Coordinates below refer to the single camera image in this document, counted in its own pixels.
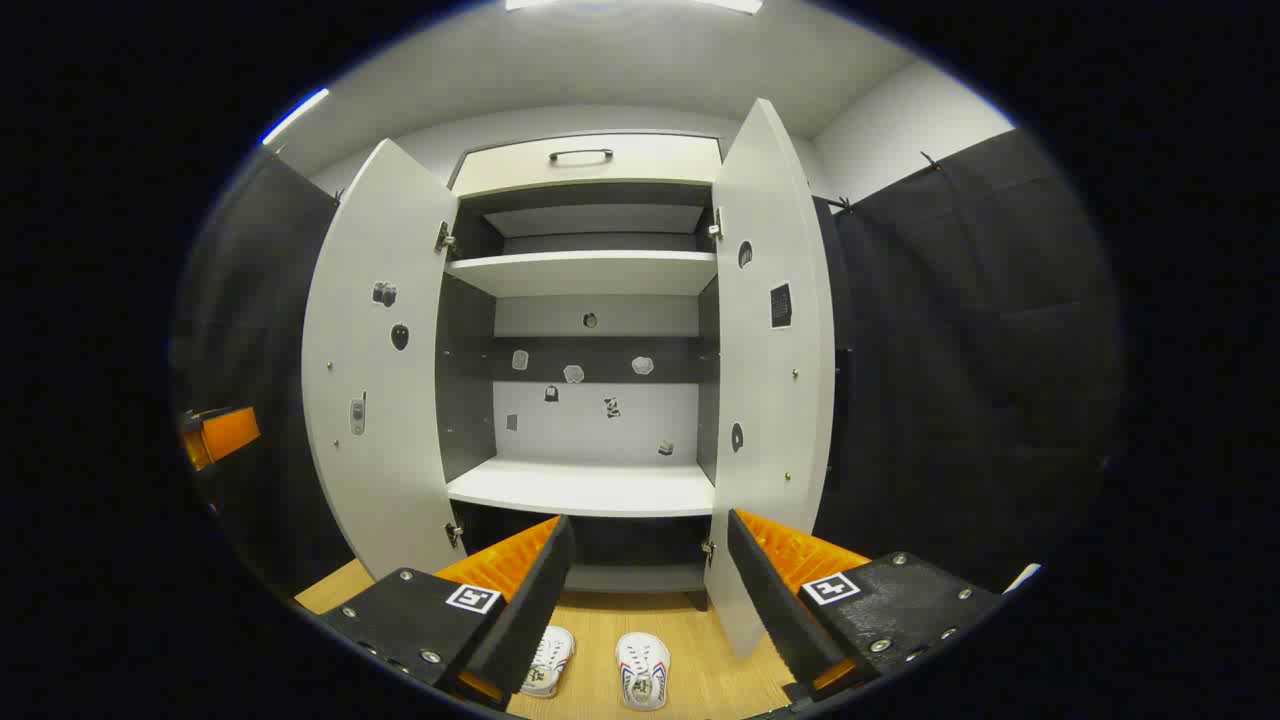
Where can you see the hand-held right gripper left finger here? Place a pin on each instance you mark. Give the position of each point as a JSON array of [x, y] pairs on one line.
[[530, 610]]

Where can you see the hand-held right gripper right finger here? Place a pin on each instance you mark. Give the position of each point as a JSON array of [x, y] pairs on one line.
[[770, 600]]

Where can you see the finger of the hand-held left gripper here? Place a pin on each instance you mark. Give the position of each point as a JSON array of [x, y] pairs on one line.
[[230, 432]]

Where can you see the white sneaker shoe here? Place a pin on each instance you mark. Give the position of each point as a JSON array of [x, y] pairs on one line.
[[643, 670], [550, 660]]

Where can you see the white cabinet door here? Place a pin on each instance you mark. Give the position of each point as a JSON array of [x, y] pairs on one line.
[[380, 480], [770, 400]]

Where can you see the white shoe cabinet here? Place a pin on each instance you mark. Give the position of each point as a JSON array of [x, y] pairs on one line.
[[590, 425]]

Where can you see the white cabinet shelf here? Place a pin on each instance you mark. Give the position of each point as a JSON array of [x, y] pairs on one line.
[[580, 488], [585, 272]]

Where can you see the white cabinet drawer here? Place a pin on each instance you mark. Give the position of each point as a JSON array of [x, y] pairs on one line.
[[650, 172]]

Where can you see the ceiling light panel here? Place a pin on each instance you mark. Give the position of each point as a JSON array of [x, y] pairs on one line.
[[630, 4]]

